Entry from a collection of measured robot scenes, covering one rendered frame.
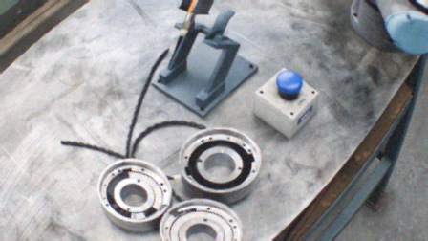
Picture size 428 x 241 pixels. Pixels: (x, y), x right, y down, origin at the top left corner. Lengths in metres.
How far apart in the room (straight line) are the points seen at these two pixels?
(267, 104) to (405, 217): 1.05
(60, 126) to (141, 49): 0.21
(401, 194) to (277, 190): 1.09
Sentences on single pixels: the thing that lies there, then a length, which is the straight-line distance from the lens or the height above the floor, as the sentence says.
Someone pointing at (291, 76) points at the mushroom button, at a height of 0.87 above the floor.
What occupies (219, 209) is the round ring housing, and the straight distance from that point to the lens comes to 0.84.
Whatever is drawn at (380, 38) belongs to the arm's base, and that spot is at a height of 0.83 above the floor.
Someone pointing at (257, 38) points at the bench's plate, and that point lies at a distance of 1.09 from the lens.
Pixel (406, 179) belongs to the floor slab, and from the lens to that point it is 1.98.
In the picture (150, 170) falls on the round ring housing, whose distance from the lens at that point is 0.88.
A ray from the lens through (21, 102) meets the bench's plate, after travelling 1.05.
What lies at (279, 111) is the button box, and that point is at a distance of 0.93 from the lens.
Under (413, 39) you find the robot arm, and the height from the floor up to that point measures 0.96.
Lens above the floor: 1.54
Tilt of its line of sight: 50 degrees down
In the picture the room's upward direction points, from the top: 1 degrees clockwise
